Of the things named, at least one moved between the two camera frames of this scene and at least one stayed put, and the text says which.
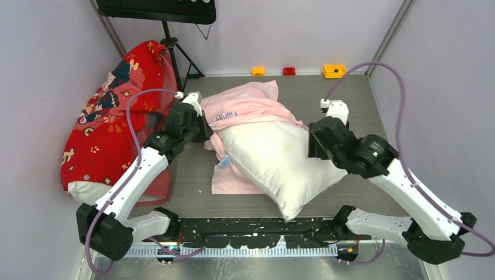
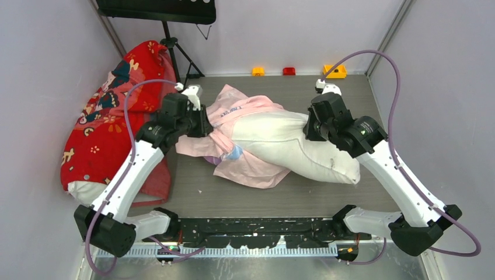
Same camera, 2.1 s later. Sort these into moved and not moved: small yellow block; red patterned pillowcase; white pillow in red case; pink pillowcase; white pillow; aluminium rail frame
Moved: pink pillowcase; white pillow
Not moved: white pillow in red case; small yellow block; aluminium rail frame; red patterned pillowcase
